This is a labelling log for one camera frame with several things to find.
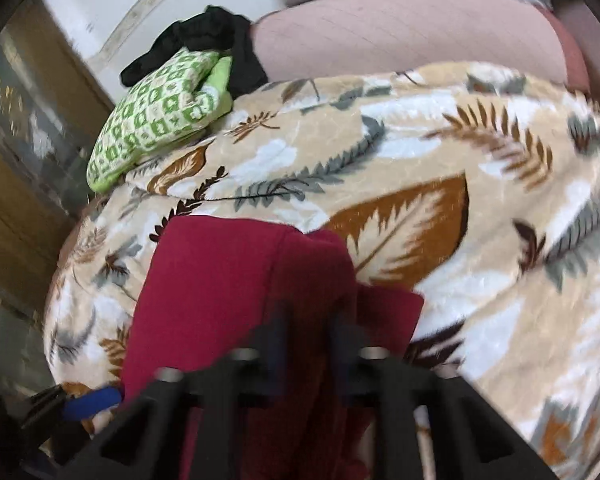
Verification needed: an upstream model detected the leaf print fleece blanket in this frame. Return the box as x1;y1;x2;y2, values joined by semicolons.
42;60;600;480

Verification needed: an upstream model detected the dark red sweater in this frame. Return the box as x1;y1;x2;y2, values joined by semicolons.
121;215;426;480

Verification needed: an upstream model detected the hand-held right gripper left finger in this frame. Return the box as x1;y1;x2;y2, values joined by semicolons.
55;300;291;480

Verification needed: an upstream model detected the wooden glass-panel door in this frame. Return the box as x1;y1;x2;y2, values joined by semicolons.
0;5;126;391

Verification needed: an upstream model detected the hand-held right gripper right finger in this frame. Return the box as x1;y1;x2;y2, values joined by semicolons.
330;312;556;480

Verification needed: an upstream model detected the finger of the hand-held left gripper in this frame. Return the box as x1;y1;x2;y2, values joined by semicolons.
20;384;125;431

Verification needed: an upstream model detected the pink bolster cushion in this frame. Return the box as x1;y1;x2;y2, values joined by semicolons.
250;0;591;93

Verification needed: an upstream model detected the brown bedspread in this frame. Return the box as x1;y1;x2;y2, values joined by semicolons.
55;195;111;281

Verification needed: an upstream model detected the green checkered pillow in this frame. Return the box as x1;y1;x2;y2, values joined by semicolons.
86;47;235;193

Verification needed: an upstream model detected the black garment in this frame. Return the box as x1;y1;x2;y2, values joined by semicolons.
120;5;270;97

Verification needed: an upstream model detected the white headboard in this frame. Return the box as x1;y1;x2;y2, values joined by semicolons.
37;0;291;106

